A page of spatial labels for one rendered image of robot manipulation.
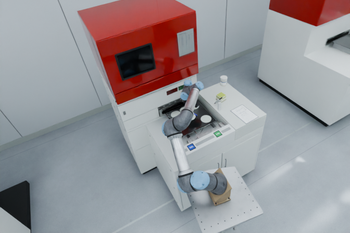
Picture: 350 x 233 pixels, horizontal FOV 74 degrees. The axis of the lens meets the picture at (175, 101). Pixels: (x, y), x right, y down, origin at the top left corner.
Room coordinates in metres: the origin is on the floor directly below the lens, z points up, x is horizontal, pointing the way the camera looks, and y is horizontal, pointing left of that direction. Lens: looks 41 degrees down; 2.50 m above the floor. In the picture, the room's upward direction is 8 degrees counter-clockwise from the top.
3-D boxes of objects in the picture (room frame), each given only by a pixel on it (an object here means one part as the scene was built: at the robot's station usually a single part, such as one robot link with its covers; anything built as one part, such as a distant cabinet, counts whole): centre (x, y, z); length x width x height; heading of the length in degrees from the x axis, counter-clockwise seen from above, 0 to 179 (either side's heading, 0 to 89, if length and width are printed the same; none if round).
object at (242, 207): (0.82, -0.24, 0.75); 0.45 x 0.44 x 0.13; 14
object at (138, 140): (2.04, 0.27, 0.41); 0.82 x 0.71 x 0.82; 113
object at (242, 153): (1.52, -0.24, 0.41); 0.97 x 0.64 x 0.82; 113
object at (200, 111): (1.59, -0.13, 0.90); 0.34 x 0.34 x 0.01; 23
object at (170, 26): (2.01, 0.26, 1.52); 0.81 x 0.75 x 0.59; 113
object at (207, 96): (1.65, -0.52, 0.89); 0.62 x 0.35 x 0.14; 23
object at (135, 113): (1.72, 0.14, 1.02); 0.82 x 0.03 x 0.40; 113
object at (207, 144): (1.23, -0.21, 0.89); 0.55 x 0.09 x 0.14; 113
